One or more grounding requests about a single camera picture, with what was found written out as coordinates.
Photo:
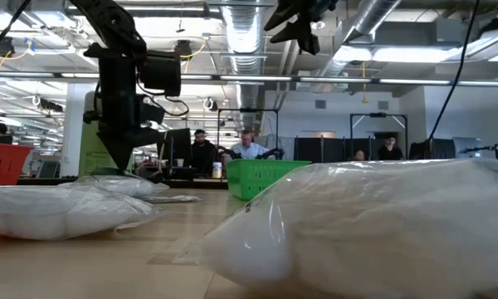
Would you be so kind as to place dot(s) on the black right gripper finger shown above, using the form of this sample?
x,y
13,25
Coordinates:
x,y
280,18
303,39

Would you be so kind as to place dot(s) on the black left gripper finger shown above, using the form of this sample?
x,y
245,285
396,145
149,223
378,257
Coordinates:
x,y
149,135
118,149

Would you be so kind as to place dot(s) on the dark comb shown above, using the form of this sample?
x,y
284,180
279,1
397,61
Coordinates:
x,y
170,199

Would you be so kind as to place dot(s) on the green plastic basket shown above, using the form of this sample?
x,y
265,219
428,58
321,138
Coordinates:
x,y
265,178

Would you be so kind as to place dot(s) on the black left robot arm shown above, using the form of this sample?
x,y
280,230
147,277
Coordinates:
x,y
108,25

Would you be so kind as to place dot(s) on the black jointed arm stand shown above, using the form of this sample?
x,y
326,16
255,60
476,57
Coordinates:
x,y
497,150

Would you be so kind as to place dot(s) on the black background monitor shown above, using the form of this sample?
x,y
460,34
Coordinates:
x,y
175,145

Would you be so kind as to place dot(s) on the green disinfecting wipes canister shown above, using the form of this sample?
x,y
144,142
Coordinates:
x,y
89,149

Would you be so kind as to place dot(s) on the long horizontal light bar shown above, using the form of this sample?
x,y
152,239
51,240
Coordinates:
x,y
253,77

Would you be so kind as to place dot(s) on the small white bottle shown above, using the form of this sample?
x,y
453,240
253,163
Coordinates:
x,y
217,170

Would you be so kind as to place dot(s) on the black partition panel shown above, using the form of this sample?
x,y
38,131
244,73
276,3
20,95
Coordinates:
x,y
315,150
440,149

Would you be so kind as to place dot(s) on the red plastic basket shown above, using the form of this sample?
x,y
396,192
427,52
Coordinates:
x,y
2,164

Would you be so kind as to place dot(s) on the grey background monitor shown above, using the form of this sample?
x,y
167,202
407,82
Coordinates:
x,y
467,146

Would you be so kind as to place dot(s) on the silver ribbed ceiling duct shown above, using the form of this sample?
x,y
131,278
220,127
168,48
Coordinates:
x,y
373,14
245,37

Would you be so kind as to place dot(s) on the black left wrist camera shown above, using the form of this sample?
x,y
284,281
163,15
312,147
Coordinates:
x,y
162,72

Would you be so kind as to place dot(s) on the black aluminium table frame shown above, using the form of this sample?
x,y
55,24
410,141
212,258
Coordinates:
x,y
199,184

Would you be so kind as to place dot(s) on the black background rig frame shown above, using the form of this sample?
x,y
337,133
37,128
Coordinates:
x,y
249,110
377,114

